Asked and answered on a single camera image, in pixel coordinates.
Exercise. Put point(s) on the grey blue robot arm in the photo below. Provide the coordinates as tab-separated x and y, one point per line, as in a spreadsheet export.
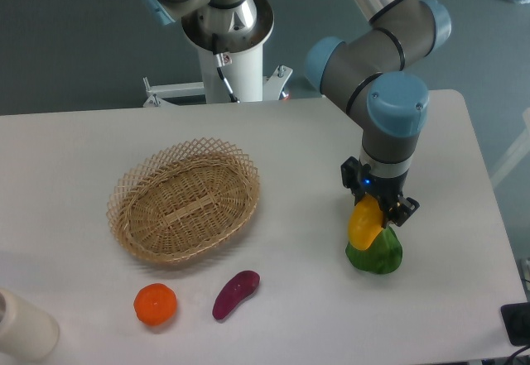
365	78

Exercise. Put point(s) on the woven wicker basket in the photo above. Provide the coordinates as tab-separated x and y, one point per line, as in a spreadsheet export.
184	201

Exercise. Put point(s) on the purple sweet potato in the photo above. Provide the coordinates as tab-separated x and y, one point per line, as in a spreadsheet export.
234	292

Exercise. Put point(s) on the orange persimmon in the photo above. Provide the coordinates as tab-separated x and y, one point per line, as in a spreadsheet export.
155	304

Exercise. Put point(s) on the green cabbage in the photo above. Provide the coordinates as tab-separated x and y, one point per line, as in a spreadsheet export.
383	256

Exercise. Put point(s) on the white cylindrical post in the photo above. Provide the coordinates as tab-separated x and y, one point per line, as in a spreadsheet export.
28	333

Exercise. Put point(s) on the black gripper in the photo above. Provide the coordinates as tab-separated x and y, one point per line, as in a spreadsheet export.
387	191

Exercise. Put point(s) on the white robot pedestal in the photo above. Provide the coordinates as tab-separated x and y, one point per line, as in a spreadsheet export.
229	43

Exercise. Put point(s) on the yellow mango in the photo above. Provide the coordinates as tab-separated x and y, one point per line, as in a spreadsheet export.
365	223

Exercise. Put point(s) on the black device at table edge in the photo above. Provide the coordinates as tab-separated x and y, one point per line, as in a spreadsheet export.
516	322

